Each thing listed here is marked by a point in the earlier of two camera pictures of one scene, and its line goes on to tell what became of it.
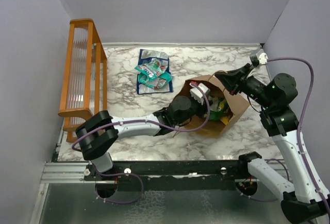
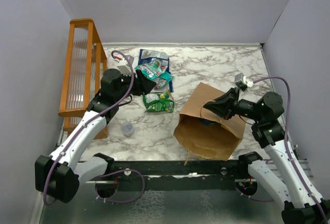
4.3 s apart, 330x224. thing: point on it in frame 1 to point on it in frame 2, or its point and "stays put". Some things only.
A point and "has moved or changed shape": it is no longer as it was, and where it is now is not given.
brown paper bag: [224, 107] has moved or changed shape
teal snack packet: [152, 68] stays put
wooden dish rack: [85, 89] stays put
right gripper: [234, 80] to [226, 104]
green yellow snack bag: [218, 108] has moved or changed shape
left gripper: [202, 108] to [143, 85]
